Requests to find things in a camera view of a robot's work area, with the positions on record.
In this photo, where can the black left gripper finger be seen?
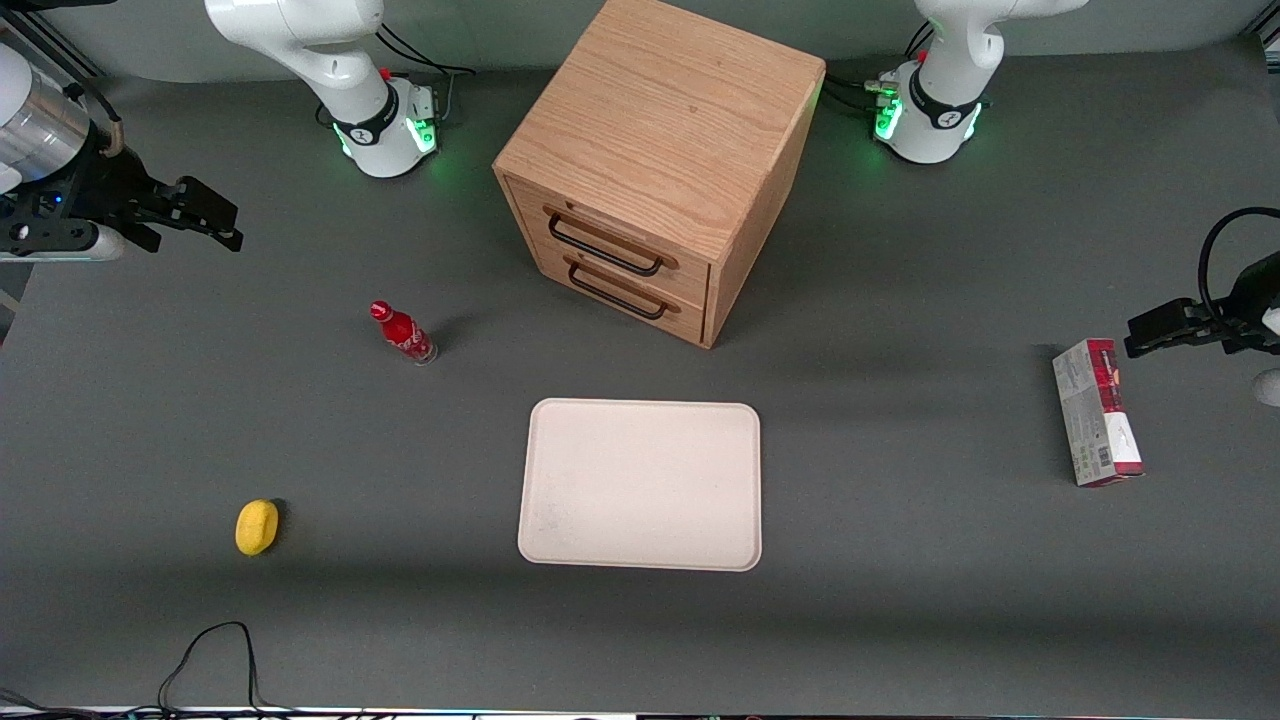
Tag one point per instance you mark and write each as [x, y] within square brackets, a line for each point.
[1170, 312]
[1165, 344]

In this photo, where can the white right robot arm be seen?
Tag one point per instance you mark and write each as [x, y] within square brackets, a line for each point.
[340, 60]

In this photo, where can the yellow lemon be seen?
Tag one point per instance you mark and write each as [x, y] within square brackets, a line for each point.
[257, 527]

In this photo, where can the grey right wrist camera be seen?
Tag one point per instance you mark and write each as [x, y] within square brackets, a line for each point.
[60, 246]

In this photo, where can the red cola bottle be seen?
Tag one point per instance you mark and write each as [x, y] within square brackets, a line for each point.
[405, 335]

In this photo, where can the wooden drawer cabinet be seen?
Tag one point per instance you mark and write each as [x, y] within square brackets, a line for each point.
[670, 110]

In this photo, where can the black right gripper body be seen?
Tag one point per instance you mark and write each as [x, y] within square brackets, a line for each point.
[108, 184]

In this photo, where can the dark aluminium frame profile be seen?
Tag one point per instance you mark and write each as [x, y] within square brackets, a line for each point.
[50, 45]

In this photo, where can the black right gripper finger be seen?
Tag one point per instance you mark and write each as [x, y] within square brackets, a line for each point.
[210, 203]
[222, 238]

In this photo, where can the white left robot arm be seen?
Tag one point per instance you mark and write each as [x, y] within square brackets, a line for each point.
[950, 60]

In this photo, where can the cream plastic tray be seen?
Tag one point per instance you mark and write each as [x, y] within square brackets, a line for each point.
[640, 485]

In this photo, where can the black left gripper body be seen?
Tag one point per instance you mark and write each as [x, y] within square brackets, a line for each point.
[1252, 300]

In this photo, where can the grey and red carton box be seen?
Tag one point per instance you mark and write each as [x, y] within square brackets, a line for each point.
[1095, 415]

